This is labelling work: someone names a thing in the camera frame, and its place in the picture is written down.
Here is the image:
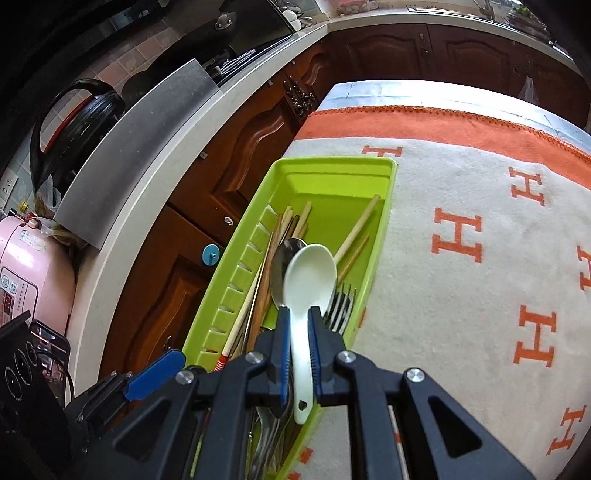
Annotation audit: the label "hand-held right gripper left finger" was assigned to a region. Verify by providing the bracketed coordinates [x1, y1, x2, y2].
[95, 307, 293, 480]

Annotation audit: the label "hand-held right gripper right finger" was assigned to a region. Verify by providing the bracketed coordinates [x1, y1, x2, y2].
[308, 305, 536, 480]

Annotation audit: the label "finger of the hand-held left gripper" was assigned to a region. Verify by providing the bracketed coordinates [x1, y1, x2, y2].
[124, 349, 186, 402]

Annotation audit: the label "brown wooden chopstick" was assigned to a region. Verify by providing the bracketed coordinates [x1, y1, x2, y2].
[268, 205, 295, 259]
[245, 213, 283, 356]

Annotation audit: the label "white ceramic spoon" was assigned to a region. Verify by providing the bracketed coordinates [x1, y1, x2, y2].
[283, 244, 338, 425]

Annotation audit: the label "light wooden chopstick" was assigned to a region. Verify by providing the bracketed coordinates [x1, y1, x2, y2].
[336, 233, 371, 282]
[294, 200, 313, 238]
[332, 194, 382, 265]

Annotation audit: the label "green plastic utensil tray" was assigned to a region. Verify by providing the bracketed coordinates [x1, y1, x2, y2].
[182, 156, 398, 480]

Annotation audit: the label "black box with dials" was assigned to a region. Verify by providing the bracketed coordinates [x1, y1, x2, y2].
[0, 310, 71, 462]

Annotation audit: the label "white kitchen countertop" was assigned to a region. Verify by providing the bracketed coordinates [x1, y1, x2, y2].
[65, 9, 578, 407]

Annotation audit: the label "orange and white printed blanket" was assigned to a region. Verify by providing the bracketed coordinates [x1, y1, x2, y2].
[277, 105, 591, 480]

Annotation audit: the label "pink rice cooker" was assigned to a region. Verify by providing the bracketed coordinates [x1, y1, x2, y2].
[0, 216, 77, 333]

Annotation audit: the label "brown wooden base cabinets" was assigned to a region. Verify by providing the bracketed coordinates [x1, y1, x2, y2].
[99, 21, 583, 384]

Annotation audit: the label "stainless steel panel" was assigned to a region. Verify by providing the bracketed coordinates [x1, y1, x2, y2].
[53, 58, 222, 250]

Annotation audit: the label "light blue table cover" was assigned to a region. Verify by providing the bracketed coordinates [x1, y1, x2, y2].
[318, 79, 591, 153]

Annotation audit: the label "gas stove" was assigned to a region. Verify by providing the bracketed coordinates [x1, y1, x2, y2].
[203, 46, 259, 88]

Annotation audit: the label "hanging white plastic bag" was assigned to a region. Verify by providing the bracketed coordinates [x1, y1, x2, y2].
[517, 76, 539, 102]

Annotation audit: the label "black range hood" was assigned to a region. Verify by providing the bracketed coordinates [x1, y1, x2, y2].
[0, 0, 162, 139]

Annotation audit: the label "steel basin of greens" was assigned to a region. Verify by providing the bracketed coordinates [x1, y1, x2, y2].
[505, 4, 552, 40]

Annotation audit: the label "black pot with handle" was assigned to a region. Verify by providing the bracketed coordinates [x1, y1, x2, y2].
[30, 78, 126, 204]

